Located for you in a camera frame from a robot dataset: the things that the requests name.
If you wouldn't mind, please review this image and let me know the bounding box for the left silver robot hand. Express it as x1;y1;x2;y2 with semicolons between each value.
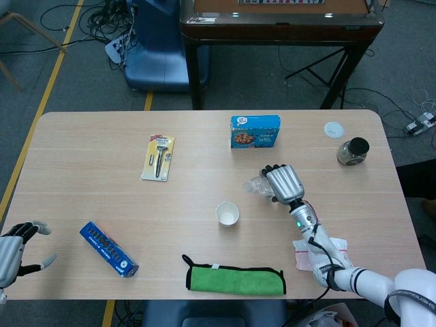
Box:
0;220;57;290

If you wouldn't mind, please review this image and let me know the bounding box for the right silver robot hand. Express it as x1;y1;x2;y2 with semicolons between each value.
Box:
260;164;306;206

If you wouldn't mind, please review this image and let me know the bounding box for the transparent plastic water bottle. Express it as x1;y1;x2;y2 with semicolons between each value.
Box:
242;175;277;202

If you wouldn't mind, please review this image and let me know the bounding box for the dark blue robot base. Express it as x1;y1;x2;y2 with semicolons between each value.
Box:
141;298;287;327

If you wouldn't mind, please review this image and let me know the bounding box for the white paper cup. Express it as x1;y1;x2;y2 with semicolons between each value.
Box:
215;201;240;228

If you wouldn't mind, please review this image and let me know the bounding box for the blue chocolate chip cookie box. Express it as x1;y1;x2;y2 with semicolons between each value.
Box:
230;114;282;149

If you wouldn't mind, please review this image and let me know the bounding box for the pink and white plastic bag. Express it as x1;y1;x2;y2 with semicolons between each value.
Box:
292;237;352;272

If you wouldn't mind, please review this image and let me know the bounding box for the glass jar with black lid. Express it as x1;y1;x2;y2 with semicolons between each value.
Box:
337;137;371;167

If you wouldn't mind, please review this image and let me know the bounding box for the long blue sandwich cookie box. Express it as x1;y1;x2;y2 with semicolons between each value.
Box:
79;221;140;279

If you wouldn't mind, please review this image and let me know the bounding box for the green cloth with black trim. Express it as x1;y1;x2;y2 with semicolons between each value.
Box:
181;253;287;296

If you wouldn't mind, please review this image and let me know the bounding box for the razor in yellow blister pack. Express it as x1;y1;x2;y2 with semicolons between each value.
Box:
140;134;176;183

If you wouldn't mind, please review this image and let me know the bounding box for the white and red plastic bag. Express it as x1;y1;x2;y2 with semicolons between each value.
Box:
299;302;359;327

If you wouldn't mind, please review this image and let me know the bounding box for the grey power strip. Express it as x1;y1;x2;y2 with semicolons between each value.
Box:
404;114;436;136

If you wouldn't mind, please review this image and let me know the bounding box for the dark wooden mahjong table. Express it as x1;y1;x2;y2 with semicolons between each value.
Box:
179;0;385;110

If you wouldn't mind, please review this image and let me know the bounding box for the white power strip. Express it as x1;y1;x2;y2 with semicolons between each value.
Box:
104;36;129;65

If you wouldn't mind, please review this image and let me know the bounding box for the white chair with wooden legs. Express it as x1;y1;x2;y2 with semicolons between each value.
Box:
0;0;68;92

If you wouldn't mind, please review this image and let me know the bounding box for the bundle of black floor cables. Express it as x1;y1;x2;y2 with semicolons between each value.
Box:
40;0;137;72

